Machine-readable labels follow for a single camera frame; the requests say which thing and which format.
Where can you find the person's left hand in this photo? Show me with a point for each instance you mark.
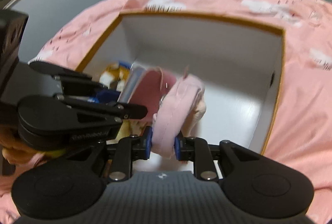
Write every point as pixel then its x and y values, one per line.
pixel 13 148

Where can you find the pink printed blanket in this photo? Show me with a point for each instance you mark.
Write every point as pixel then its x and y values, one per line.
pixel 298 110

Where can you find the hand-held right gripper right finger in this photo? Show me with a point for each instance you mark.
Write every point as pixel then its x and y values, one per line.
pixel 177 148

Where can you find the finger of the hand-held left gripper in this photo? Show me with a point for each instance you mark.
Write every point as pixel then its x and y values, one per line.
pixel 129 111
pixel 105 95

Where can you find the pink notebook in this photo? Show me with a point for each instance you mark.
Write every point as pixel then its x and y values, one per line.
pixel 153 91

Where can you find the orange cardboard box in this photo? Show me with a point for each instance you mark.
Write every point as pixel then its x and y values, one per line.
pixel 220 58

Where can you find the pink fabric pouch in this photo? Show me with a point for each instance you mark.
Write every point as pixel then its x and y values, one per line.
pixel 168 120

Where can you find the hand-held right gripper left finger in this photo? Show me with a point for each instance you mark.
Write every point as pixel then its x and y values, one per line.
pixel 148 142

